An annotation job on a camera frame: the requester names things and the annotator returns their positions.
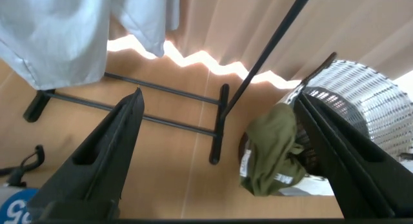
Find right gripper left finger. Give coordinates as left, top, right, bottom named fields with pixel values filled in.
left=27, top=87, right=146, bottom=220

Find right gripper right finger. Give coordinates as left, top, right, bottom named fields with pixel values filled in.
left=292, top=90, right=413, bottom=218

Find green garment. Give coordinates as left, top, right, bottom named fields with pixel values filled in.
left=239, top=103, right=307, bottom=197

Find pale grey shorts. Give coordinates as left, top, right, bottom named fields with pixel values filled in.
left=0, top=0, right=181, bottom=91

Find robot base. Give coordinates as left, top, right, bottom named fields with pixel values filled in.
left=0, top=184, right=39, bottom=224

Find white laundry basket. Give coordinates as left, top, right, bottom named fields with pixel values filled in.
left=238, top=52, right=413, bottom=178

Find black clothes rack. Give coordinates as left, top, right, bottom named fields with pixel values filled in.
left=23, top=0, right=314, bottom=165

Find black cable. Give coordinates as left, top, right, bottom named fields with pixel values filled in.
left=0, top=145, right=45, bottom=188

